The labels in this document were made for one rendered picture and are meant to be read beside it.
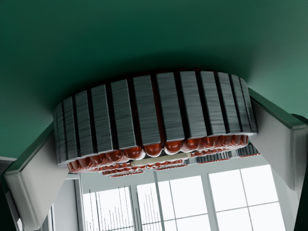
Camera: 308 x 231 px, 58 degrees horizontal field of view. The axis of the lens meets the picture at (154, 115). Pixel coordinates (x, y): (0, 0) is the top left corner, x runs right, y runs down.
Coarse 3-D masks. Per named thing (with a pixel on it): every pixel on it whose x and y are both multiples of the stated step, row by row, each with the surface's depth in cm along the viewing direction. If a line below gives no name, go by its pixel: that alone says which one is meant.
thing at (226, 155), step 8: (248, 144) 81; (224, 152) 79; (240, 152) 82; (248, 152) 80; (256, 152) 79; (184, 160) 78; (200, 160) 80; (208, 160) 78; (216, 160) 78; (152, 168) 82; (160, 168) 78; (168, 168) 77; (112, 176) 78; (120, 176) 84
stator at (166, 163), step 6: (168, 162) 31; (174, 162) 31; (180, 162) 32; (126, 168) 30; (132, 168) 30; (138, 168) 30; (144, 168) 31; (150, 168) 38; (102, 174) 33; (108, 174) 32; (114, 174) 36
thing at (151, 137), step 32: (96, 96) 12; (128, 96) 11; (160, 96) 11; (192, 96) 11; (224, 96) 12; (64, 128) 13; (96, 128) 11; (128, 128) 11; (160, 128) 12; (192, 128) 11; (224, 128) 12; (256, 128) 14; (64, 160) 13; (96, 160) 12; (128, 160) 19; (160, 160) 19
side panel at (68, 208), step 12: (72, 180) 68; (60, 192) 56; (72, 192) 66; (60, 204) 55; (72, 204) 64; (48, 216) 44; (60, 216) 54; (72, 216) 63; (84, 216) 69; (48, 228) 43; (60, 228) 53; (72, 228) 62; (84, 228) 67
